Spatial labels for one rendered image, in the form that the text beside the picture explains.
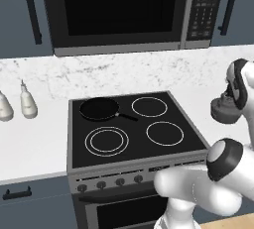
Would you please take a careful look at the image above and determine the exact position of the black and steel stove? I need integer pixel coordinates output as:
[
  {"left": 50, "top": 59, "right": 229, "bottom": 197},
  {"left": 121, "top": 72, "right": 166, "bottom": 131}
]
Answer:
[{"left": 66, "top": 90, "right": 211, "bottom": 229}]

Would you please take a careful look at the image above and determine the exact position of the dark stove knob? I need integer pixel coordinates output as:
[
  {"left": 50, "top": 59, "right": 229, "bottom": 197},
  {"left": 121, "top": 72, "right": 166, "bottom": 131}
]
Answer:
[
  {"left": 114, "top": 177, "right": 126, "bottom": 187},
  {"left": 76, "top": 183, "right": 88, "bottom": 193},
  {"left": 95, "top": 180, "right": 107, "bottom": 190},
  {"left": 133, "top": 173, "right": 145, "bottom": 184}
]

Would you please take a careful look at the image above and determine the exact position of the grey kettle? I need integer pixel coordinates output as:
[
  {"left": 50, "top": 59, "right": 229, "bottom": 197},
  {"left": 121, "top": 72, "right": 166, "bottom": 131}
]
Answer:
[{"left": 209, "top": 83, "right": 243, "bottom": 125}]

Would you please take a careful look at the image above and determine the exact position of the black frying pan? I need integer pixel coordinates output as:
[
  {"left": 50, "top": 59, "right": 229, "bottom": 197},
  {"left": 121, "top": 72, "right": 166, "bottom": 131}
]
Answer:
[{"left": 78, "top": 96, "right": 139, "bottom": 123}]

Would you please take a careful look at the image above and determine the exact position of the black and steel microwave oven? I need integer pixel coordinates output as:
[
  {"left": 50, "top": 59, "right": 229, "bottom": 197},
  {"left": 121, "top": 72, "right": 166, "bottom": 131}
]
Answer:
[{"left": 39, "top": 0, "right": 228, "bottom": 57}]

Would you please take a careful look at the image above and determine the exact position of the white bottle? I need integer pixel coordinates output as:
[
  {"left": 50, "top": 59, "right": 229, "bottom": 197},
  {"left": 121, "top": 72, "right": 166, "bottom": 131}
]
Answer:
[
  {"left": 0, "top": 90, "right": 15, "bottom": 123},
  {"left": 19, "top": 79, "right": 39, "bottom": 120}
]

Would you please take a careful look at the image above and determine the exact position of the black oven door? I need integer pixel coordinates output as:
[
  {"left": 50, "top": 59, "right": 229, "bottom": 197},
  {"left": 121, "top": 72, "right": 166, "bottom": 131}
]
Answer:
[{"left": 71, "top": 191, "right": 174, "bottom": 229}]

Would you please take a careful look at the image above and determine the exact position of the grey-blue drawer front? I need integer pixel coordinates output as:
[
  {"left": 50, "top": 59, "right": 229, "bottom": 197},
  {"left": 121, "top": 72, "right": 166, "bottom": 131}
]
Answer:
[{"left": 0, "top": 174, "right": 79, "bottom": 229}]

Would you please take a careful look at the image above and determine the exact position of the grey-blue cupboard door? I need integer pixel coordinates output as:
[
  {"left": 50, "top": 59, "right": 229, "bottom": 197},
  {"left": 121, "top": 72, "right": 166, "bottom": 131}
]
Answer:
[
  {"left": 209, "top": 0, "right": 254, "bottom": 48},
  {"left": 0, "top": 0, "right": 55, "bottom": 59}
]

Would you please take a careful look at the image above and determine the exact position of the grey-blue base cupboard front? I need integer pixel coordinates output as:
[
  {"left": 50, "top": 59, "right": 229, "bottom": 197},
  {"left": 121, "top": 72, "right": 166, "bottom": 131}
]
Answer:
[{"left": 192, "top": 198, "right": 254, "bottom": 225}]

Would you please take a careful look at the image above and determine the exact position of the black oven door handle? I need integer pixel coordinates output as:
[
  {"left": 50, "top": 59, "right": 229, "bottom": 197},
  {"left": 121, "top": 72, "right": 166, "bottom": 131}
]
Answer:
[{"left": 77, "top": 188, "right": 161, "bottom": 205}]

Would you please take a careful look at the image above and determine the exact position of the black cupboard door handle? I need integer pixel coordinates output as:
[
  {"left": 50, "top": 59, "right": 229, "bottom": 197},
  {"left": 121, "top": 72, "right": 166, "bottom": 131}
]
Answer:
[
  {"left": 21, "top": 0, "right": 44, "bottom": 46},
  {"left": 217, "top": 0, "right": 241, "bottom": 37}
]

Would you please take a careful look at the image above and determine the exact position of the black drawer handle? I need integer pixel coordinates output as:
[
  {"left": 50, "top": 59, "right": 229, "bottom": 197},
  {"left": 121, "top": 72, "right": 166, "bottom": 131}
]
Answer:
[{"left": 2, "top": 186, "right": 34, "bottom": 201}]

